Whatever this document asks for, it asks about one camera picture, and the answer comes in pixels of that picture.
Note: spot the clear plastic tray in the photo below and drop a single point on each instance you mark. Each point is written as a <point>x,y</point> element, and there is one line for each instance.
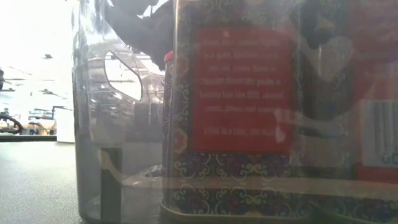
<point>90,155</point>

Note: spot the wooden desk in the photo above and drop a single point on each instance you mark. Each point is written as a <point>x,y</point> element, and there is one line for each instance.
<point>37,127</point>

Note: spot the black aluminium table frame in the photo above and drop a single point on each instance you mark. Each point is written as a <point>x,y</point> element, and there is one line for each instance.
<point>28,138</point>

